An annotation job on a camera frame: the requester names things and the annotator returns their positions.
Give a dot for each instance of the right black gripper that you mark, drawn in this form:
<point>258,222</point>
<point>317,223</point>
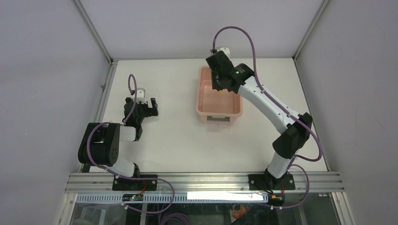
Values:
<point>215,85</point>

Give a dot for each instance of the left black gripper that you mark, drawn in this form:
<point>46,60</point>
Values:
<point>149,111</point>

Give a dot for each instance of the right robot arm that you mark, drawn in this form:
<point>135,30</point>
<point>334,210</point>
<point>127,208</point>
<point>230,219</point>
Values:
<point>292,126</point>

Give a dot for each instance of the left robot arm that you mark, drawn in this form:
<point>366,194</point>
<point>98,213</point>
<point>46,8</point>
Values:
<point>100,143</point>

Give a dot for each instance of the pink plastic bin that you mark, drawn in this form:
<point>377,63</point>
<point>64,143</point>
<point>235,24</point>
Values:
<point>213,107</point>

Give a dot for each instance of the orange object under table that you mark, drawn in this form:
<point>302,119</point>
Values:
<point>239,210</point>

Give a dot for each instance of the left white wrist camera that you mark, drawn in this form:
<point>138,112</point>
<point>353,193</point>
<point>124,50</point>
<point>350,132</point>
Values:
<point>140,93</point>

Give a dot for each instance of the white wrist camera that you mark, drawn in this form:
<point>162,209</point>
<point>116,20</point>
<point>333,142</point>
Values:
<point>224,49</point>
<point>140,93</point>

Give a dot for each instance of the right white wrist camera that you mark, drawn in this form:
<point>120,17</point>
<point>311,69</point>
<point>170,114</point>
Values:
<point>224,49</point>

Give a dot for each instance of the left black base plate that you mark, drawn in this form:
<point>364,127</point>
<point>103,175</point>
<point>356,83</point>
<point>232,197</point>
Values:
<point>134,183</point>

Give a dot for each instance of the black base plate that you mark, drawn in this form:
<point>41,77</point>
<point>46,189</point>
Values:
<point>271,183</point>
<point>134,183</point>

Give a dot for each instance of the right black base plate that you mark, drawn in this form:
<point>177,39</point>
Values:
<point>271,183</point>

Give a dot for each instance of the white slotted cable duct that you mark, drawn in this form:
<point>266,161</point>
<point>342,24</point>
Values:
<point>189,197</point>

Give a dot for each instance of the aluminium mounting rail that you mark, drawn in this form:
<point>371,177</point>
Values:
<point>298,182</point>

